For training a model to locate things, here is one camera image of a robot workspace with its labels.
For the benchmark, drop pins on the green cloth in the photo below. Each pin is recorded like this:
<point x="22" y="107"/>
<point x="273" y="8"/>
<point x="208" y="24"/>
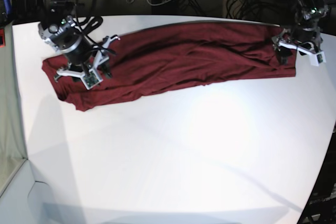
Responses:
<point x="13" y="150"/>

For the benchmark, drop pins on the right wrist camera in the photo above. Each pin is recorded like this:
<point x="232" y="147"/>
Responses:
<point x="92" y="79"/>

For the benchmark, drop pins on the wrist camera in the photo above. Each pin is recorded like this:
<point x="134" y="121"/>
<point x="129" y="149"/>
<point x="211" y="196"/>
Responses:
<point x="317" y="58"/>
<point x="92" y="79"/>

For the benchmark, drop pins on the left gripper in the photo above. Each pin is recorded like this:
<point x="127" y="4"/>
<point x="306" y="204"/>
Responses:
<point x="304" y="41"/>

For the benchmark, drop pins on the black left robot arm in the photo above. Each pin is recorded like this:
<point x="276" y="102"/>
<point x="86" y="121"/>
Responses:
<point x="307" y="14"/>

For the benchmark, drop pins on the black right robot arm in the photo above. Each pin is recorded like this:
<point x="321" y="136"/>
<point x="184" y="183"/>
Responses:
<point x="61" y="19"/>

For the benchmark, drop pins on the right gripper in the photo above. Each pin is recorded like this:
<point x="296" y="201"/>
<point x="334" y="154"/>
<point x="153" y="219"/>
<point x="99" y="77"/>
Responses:
<point x="82" y="56"/>

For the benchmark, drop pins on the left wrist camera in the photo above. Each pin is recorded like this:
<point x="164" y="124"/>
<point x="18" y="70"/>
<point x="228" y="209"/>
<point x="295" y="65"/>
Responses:
<point x="317" y="58"/>

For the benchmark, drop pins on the dark red t-shirt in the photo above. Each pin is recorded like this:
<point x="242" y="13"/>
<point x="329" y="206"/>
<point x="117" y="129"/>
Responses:
<point x="177" y="56"/>

